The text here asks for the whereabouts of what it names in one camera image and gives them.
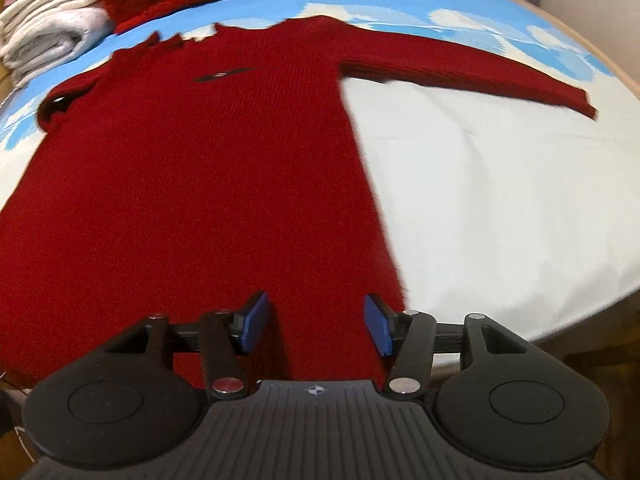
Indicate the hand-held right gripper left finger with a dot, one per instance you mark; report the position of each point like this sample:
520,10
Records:
256,321

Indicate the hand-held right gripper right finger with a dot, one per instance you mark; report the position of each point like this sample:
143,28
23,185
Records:
376,324

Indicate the dark red knit sweater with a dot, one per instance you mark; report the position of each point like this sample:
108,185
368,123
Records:
200,185

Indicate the stack of folded white clothes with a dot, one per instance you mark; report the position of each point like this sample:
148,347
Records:
45,20

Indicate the blue white cloud print blanket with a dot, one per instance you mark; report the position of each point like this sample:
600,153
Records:
480,185

